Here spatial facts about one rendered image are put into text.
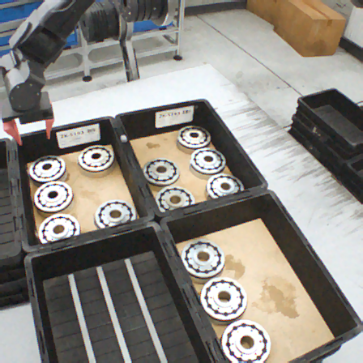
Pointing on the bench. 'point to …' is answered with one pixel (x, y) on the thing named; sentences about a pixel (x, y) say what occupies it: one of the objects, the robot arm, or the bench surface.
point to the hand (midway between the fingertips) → (33, 137)
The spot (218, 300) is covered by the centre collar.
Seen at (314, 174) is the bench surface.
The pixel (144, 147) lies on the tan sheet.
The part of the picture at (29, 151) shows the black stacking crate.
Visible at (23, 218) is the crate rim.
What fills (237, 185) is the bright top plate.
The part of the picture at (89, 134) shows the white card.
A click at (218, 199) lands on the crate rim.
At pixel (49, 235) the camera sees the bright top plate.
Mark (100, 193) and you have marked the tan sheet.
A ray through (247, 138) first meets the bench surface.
